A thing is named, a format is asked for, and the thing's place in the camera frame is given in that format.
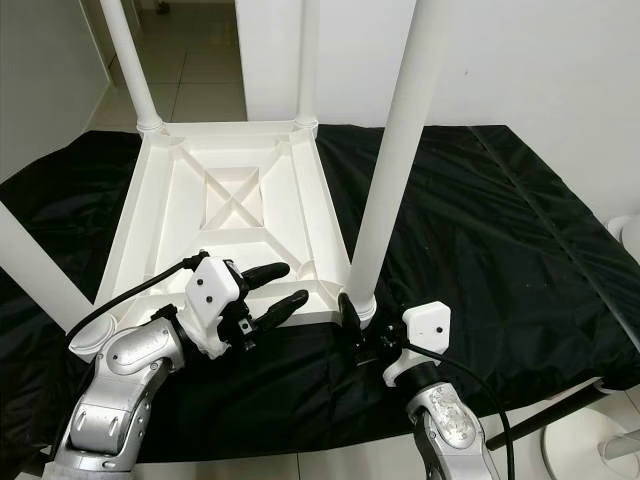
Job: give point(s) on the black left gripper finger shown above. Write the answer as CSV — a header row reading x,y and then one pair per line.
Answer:
x,y
265,274
282,308

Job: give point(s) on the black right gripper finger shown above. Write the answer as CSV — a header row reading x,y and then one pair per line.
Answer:
x,y
350,315

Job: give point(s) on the white plastic children table top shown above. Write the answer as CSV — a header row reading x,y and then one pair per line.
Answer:
x,y
170,220

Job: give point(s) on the white plastic table leg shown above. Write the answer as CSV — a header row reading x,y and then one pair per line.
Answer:
x,y
395,150
130,60
308,60
40,265

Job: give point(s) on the black fabric table cover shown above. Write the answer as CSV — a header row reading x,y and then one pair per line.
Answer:
x,y
540,260

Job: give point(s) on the black metal table leg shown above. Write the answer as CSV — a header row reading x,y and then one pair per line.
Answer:
x,y
555,415

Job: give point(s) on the white standing fan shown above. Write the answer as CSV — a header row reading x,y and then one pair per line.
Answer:
x,y
575,450

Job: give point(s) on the white domed appliance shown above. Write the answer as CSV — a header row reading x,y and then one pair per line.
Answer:
x,y
628,235

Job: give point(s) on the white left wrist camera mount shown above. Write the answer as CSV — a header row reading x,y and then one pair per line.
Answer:
x,y
213,290

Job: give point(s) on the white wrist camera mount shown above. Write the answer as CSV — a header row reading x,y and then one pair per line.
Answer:
x,y
425,325
213,290

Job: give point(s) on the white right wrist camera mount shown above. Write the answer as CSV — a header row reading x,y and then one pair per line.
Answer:
x,y
425,325

